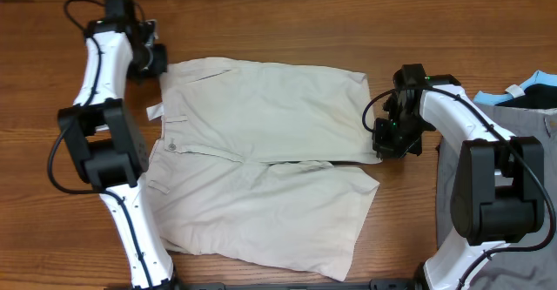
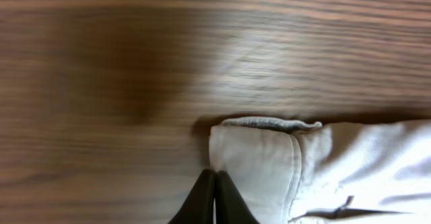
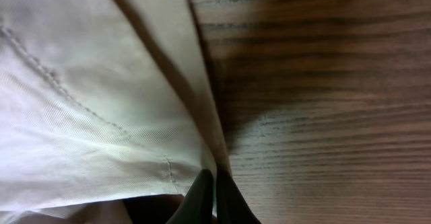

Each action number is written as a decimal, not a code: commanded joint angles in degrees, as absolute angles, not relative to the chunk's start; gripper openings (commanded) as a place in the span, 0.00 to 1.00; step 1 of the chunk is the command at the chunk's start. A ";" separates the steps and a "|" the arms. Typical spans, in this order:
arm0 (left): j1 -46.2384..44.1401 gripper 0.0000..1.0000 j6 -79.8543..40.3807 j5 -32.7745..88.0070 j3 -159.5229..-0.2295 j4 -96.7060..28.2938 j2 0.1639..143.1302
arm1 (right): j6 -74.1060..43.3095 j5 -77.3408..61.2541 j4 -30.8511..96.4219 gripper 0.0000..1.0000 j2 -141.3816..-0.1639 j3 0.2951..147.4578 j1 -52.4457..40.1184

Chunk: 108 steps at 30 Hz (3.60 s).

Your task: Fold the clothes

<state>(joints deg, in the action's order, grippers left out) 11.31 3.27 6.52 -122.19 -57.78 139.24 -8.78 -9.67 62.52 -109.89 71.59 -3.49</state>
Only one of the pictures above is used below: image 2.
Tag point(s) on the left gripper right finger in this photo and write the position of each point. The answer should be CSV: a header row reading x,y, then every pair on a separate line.
x,y
230,208

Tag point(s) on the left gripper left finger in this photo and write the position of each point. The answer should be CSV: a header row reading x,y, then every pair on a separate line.
x,y
198,206

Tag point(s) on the beige shorts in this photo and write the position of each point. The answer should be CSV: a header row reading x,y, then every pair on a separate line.
x,y
288,171

